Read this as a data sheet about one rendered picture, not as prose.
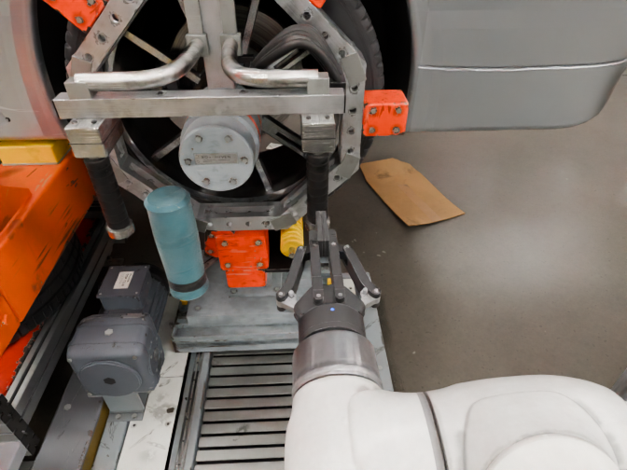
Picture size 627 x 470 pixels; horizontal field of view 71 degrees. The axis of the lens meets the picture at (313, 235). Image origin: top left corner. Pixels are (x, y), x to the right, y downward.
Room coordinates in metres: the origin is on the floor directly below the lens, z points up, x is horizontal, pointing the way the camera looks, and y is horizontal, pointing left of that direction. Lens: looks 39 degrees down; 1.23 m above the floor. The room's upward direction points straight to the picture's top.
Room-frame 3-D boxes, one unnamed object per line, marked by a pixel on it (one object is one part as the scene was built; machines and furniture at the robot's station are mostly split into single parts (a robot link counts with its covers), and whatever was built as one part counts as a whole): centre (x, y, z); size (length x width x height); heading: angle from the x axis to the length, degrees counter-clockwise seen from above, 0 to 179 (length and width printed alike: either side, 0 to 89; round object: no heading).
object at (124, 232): (0.60, 0.33, 0.83); 0.04 x 0.04 x 0.16
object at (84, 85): (0.71, 0.27, 1.03); 0.19 x 0.18 x 0.11; 3
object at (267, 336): (1.01, 0.18, 0.13); 0.50 x 0.36 x 0.10; 93
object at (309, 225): (0.61, -0.01, 0.83); 0.04 x 0.04 x 0.16
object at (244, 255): (0.88, 0.18, 0.48); 0.16 x 0.12 x 0.17; 3
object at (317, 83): (0.72, 0.07, 1.03); 0.19 x 0.18 x 0.11; 3
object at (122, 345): (0.79, 0.48, 0.26); 0.42 x 0.18 x 0.35; 3
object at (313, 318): (0.34, -0.02, 0.83); 0.09 x 0.08 x 0.07; 3
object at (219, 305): (1.01, 0.18, 0.32); 0.40 x 0.30 x 0.28; 93
